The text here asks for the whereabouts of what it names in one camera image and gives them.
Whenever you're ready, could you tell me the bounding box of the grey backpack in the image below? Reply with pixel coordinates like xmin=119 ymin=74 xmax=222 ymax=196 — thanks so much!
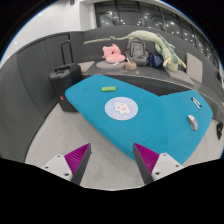
xmin=125 ymin=38 xmax=148 ymax=66

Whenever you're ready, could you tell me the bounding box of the grey computer mouse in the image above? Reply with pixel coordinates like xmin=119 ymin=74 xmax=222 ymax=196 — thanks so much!
xmin=187 ymin=115 xmax=198 ymax=131

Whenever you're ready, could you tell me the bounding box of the beige square cushion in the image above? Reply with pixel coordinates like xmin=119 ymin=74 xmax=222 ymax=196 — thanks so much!
xmin=186 ymin=53 xmax=203 ymax=83

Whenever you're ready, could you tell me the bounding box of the pink plush toy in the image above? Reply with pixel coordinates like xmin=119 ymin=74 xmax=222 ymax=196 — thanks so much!
xmin=102 ymin=44 xmax=125 ymax=63

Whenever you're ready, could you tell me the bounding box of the round white mouse pad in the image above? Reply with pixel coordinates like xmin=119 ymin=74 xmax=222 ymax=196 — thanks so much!
xmin=104 ymin=97 xmax=138 ymax=121

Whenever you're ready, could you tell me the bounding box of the grey seat cushion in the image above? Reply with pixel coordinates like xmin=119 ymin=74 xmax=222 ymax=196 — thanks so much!
xmin=96 ymin=60 xmax=125 ymax=70

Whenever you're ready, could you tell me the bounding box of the dark blue patterned bag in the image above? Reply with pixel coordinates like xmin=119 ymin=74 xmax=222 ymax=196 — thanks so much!
xmin=147 ymin=53 xmax=163 ymax=67

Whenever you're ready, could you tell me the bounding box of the blue felt table cover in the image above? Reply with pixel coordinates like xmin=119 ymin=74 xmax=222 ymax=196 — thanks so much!
xmin=65 ymin=75 xmax=213 ymax=163

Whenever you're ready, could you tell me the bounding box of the green rectangular box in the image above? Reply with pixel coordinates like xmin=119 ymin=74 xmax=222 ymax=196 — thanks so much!
xmin=101 ymin=86 xmax=116 ymax=92

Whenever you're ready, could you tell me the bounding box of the black rolling suitcase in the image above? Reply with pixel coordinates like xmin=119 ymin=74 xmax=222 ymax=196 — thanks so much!
xmin=49 ymin=40 xmax=83 ymax=112

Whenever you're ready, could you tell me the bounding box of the blue white pen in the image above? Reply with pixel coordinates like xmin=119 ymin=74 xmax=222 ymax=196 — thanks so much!
xmin=191 ymin=97 xmax=202 ymax=110

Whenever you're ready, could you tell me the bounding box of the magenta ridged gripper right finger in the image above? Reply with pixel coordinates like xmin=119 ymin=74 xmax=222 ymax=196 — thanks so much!
xmin=133 ymin=143 xmax=183 ymax=185

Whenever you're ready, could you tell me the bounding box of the green dragon plush toy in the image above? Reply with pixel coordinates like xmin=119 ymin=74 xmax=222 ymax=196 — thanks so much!
xmin=110 ymin=30 xmax=186 ymax=72

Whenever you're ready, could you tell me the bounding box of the black object on floor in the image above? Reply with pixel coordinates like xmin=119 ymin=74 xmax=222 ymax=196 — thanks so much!
xmin=216 ymin=121 xmax=223 ymax=140

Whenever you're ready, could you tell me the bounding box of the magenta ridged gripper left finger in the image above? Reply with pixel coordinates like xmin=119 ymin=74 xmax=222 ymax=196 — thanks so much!
xmin=42 ymin=143 xmax=91 ymax=185

